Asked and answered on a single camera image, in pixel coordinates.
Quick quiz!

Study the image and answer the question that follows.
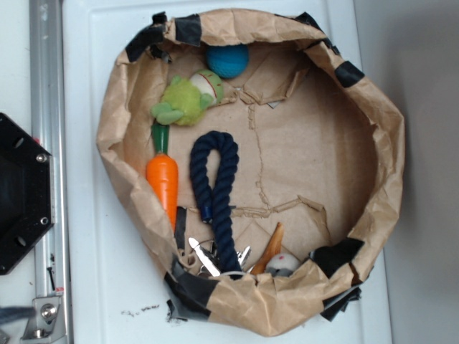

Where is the blue rubber ball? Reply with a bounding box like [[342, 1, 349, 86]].
[[206, 44, 249, 79]]

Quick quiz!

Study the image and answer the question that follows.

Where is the white green stitched ball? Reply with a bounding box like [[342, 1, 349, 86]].
[[189, 70, 224, 106]]

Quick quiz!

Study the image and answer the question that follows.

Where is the orange toy carrot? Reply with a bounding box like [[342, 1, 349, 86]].
[[146, 122, 179, 231]]

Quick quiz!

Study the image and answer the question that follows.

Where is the green plush frog toy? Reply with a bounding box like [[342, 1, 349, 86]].
[[150, 73, 217, 125]]

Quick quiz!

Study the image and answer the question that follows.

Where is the silver metal keys bunch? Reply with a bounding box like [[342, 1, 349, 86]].
[[188, 237, 252, 277]]

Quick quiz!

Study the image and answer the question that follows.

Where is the brown paper bag bin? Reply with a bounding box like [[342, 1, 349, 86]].
[[97, 9, 405, 337]]

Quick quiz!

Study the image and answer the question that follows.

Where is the grey white plush mouse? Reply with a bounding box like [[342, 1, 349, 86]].
[[265, 253, 301, 277]]

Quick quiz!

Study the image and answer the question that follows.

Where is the black screw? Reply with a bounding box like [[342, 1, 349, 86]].
[[47, 267, 56, 292]]

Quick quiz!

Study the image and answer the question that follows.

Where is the navy blue rope loop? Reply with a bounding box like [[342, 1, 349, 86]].
[[189, 130, 243, 275]]

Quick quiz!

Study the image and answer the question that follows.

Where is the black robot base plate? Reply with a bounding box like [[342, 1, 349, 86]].
[[0, 113, 53, 275]]

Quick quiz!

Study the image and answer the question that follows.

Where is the aluminium extrusion rail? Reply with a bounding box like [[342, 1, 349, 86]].
[[29, 1, 74, 343]]

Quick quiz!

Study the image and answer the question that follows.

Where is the metal corner bracket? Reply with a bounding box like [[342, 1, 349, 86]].
[[20, 296, 66, 343]]

